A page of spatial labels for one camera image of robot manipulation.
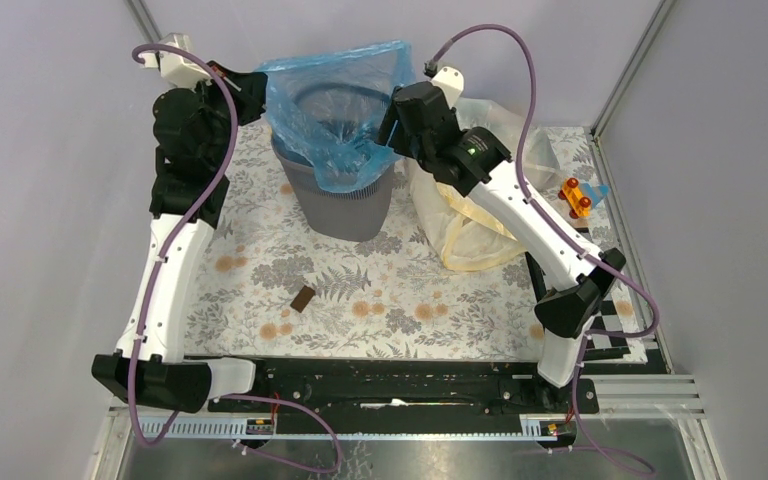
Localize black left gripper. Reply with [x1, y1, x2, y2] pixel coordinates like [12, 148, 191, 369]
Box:
[187, 60, 268, 168]

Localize blue plastic trash bag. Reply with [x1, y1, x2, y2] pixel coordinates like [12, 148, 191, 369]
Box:
[257, 40, 416, 193]

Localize translucent white plastic bag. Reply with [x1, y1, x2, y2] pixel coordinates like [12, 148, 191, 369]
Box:
[406, 98, 561, 271]

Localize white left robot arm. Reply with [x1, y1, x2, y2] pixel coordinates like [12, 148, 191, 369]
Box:
[91, 62, 271, 413]

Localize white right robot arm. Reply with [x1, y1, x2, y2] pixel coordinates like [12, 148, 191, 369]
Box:
[376, 81, 625, 412]

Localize grey mesh trash bin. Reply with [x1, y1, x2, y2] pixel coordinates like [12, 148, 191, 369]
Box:
[271, 82, 402, 243]

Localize brown rectangular block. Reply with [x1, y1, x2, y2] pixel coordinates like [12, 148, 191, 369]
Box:
[290, 285, 316, 313]

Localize floral patterned table mat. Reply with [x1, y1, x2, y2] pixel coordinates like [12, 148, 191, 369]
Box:
[151, 125, 625, 363]

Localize orange toy block car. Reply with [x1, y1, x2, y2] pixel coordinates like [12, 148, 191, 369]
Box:
[558, 177, 594, 219]

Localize blue toy piece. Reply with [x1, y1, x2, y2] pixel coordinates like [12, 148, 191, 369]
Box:
[582, 184, 611, 208]

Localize black white checkerboard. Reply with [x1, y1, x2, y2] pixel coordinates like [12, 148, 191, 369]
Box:
[526, 251, 654, 364]

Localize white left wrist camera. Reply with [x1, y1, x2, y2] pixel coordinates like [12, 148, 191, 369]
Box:
[139, 33, 211, 89]

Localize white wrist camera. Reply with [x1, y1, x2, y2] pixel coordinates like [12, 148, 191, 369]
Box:
[139, 33, 211, 89]
[424, 60, 465, 107]

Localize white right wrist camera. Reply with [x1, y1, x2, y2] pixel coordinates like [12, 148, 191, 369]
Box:
[424, 60, 465, 107]

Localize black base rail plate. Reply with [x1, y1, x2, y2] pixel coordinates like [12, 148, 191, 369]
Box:
[142, 355, 601, 437]

